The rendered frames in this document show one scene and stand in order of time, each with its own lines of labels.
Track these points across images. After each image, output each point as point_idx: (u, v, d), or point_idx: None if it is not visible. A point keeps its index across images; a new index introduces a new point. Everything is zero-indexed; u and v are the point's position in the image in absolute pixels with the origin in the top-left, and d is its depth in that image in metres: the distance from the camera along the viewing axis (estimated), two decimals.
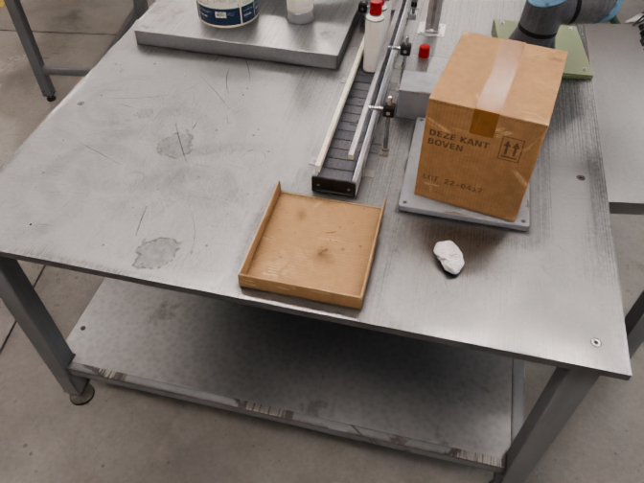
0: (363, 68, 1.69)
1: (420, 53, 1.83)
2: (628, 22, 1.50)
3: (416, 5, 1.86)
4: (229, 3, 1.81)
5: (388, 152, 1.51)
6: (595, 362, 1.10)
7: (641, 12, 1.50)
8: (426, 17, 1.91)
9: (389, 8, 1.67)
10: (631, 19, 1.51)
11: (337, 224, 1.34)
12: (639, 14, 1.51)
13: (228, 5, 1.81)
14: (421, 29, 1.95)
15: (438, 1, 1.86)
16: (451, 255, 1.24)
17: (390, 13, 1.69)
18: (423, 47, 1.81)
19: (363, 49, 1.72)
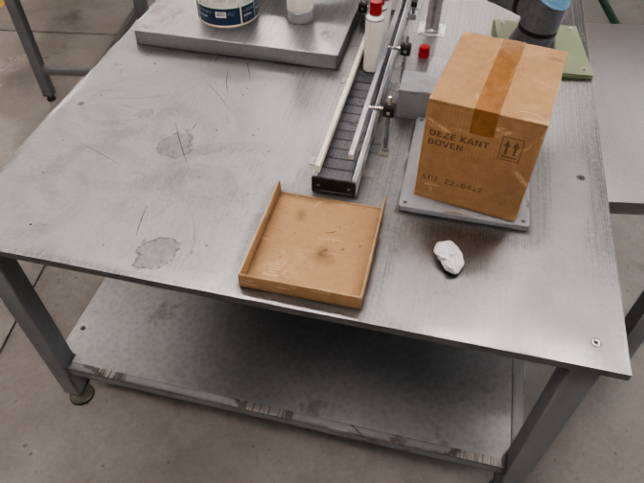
0: (363, 68, 1.69)
1: (420, 53, 1.83)
2: None
3: (416, 5, 1.86)
4: (229, 3, 1.81)
5: (388, 152, 1.51)
6: (595, 362, 1.10)
7: None
8: (426, 17, 1.91)
9: (389, 8, 1.67)
10: None
11: (337, 224, 1.34)
12: None
13: (228, 5, 1.81)
14: (421, 29, 1.95)
15: (438, 1, 1.86)
16: (451, 255, 1.24)
17: (390, 13, 1.69)
18: (423, 47, 1.81)
19: (363, 49, 1.72)
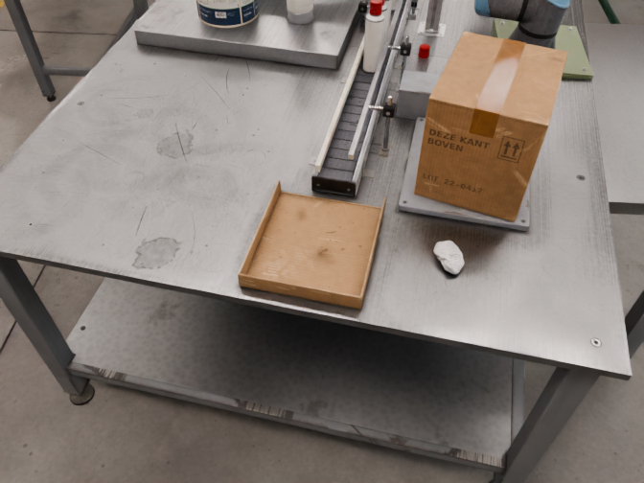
0: (363, 68, 1.69)
1: (420, 53, 1.83)
2: None
3: (416, 5, 1.86)
4: (229, 3, 1.81)
5: (388, 152, 1.51)
6: (595, 362, 1.10)
7: None
8: (426, 17, 1.91)
9: (389, 8, 1.67)
10: None
11: (337, 224, 1.34)
12: None
13: (228, 5, 1.81)
14: (421, 29, 1.95)
15: (438, 1, 1.86)
16: (451, 255, 1.24)
17: (390, 13, 1.69)
18: (423, 47, 1.81)
19: (363, 49, 1.72)
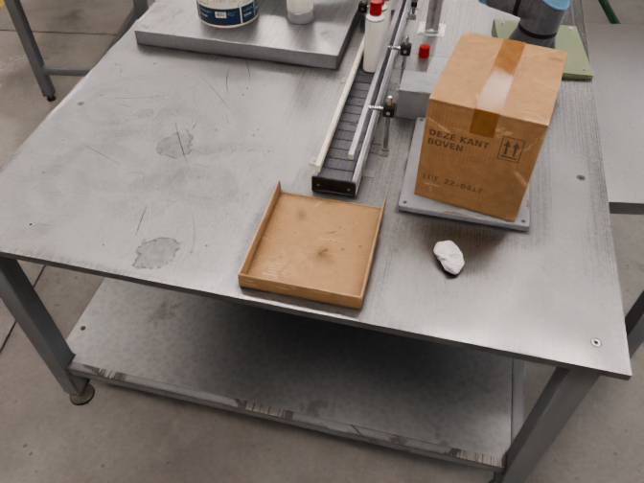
0: (363, 68, 1.69)
1: (420, 53, 1.83)
2: None
3: (416, 5, 1.86)
4: (229, 3, 1.81)
5: (388, 152, 1.51)
6: (595, 362, 1.10)
7: None
8: (426, 17, 1.91)
9: (389, 8, 1.67)
10: None
11: (337, 224, 1.34)
12: None
13: (228, 5, 1.81)
14: (421, 29, 1.95)
15: (438, 1, 1.86)
16: (451, 255, 1.24)
17: (390, 13, 1.69)
18: (423, 47, 1.81)
19: (363, 49, 1.72)
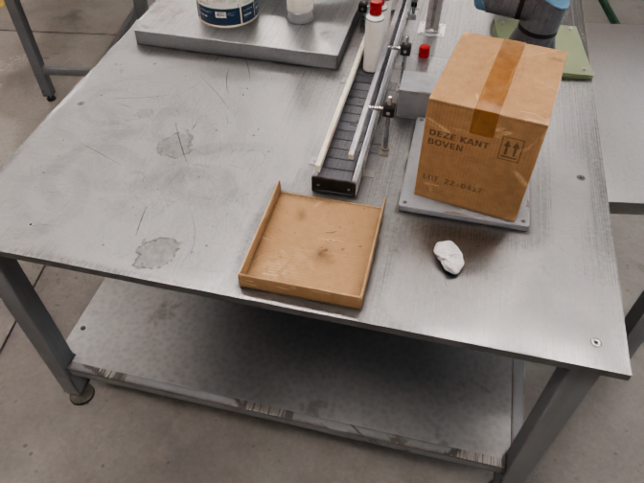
0: (363, 68, 1.69)
1: (420, 53, 1.83)
2: None
3: (416, 5, 1.86)
4: (229, 3, 1.81)
5: (388, 152, 1.51)
6: (595, 362, 1.10)
7: None
8: (426, 17, 1.91)
9: (389, 8, 1.67)
10: None
11: (337, 224, 1.34)
12: None
13: (228, 5, 1.81)
14: (421, 29, 1.95)
15: (438, 1, 1.86)
16: (451, 255, 1.24)
17: (390, 13, 1.69)
18: (423, 47, 1.81)
19: (363, 49, 1.72)
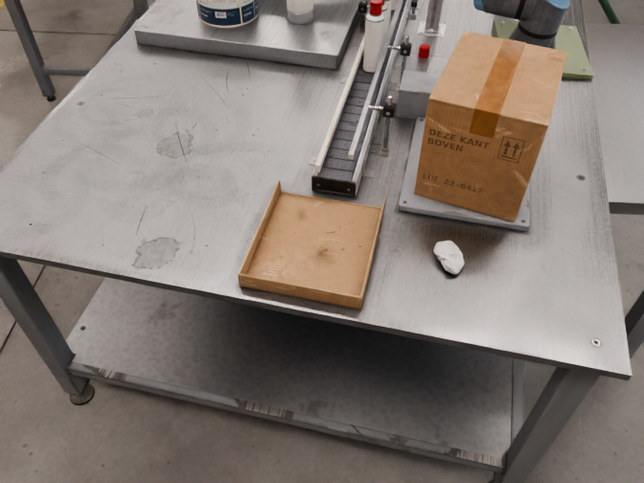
0: (363, 68, 1.69)
1: (420, 53, 1.83)
2: None
3: (416, 5, 1.86)
4: (229, 3, 1.81)
5: (388, 152, 1.51)
6: (595, 362, 1.10)
7: None
8: (426, 17, 1.91)
9: (389, 8, 1.67)
10: None
11: (337, 224, 1.34)
12: None
13: (228, 5, 1.81)
14: (421, 29, 1.95)
15: (438, 1, 1.86)
16: (451, 255, 1.24)
17: (390, 13, 1.69)
18: (423, 47, 1.81)
19: (363, 49, 1.72)
